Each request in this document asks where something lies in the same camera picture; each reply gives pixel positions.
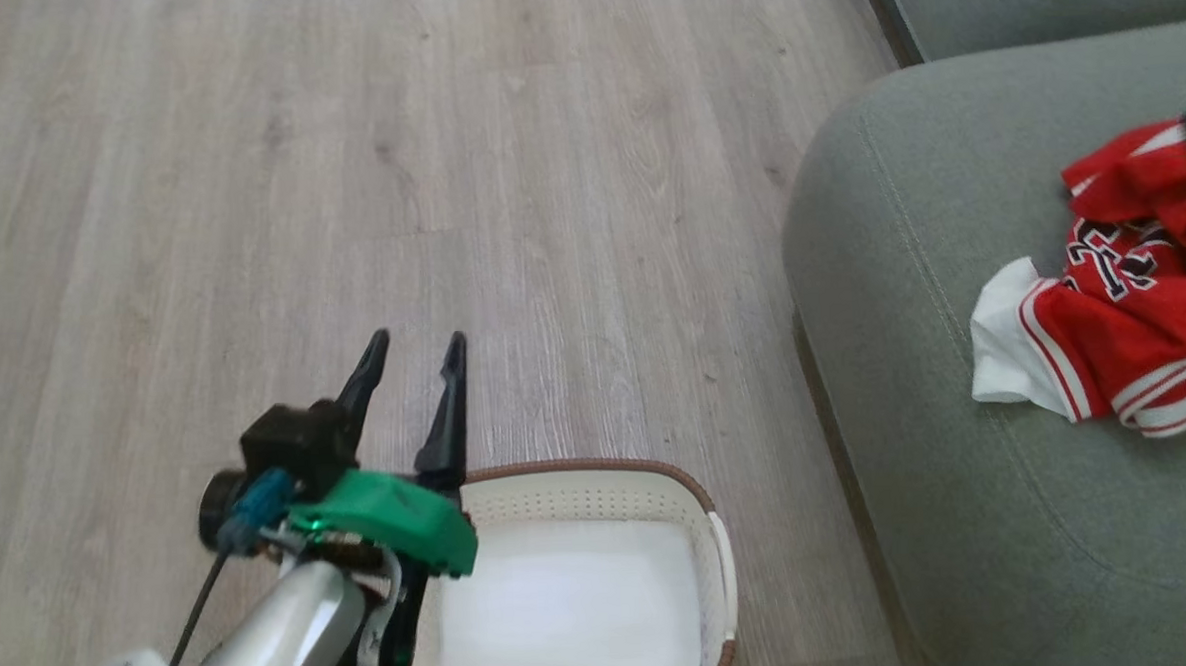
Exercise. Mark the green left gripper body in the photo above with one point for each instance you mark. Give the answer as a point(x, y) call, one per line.
point(401, 522)

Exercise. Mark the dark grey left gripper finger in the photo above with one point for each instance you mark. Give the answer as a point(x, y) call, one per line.
point(447, 419)
point(367, 378)

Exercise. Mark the red basketball jersey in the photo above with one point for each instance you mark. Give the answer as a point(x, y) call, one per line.
point(1144, 339)

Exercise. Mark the white garment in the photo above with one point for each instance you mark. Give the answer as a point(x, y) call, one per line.
point(1004, 345)

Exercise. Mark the white laundry basket brown rim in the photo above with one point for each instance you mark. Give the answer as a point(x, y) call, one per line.
point(580, 494)

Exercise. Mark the grey sofa seat cushion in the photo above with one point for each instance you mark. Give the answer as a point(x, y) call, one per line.
point(961, 517)

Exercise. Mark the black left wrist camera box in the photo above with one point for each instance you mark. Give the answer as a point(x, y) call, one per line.
point(293, 446)

